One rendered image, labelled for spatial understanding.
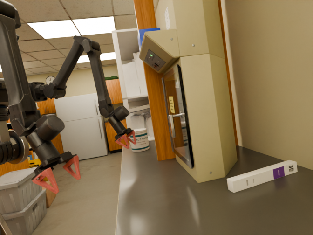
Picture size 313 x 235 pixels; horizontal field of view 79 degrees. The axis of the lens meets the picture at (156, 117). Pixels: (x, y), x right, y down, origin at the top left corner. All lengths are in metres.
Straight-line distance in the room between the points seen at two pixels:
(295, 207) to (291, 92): 0.46
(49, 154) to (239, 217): 0.58
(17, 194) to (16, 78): 2.02
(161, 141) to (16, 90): 0.70
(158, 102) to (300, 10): 0.69
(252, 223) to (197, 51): 0.55
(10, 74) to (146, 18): 0.70
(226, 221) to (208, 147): 0.28
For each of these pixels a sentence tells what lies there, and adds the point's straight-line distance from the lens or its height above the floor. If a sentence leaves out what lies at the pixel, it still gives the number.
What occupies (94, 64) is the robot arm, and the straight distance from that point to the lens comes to 1.17.
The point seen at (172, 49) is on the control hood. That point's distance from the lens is 0.72.
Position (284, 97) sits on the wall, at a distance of 0.96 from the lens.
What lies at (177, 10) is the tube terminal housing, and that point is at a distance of 0.78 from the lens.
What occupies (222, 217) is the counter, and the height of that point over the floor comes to 0.94.
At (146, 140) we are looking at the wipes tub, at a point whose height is 1.01.
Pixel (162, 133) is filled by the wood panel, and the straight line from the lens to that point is 1.07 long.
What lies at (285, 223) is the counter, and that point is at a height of 0.94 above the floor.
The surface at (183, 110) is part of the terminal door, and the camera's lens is 0.72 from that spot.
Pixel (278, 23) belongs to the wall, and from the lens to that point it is 0.98.
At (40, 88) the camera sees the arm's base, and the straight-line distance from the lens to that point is 1.41.
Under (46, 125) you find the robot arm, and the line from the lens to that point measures 0.67.
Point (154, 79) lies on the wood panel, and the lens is 1.07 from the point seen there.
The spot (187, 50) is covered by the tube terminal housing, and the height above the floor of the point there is 1.43.
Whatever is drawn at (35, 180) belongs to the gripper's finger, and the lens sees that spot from 0.69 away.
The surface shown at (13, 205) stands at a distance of 2.73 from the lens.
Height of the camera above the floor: 1.26
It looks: 4 degrees down
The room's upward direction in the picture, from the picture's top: 9 degrees counter-clockwise
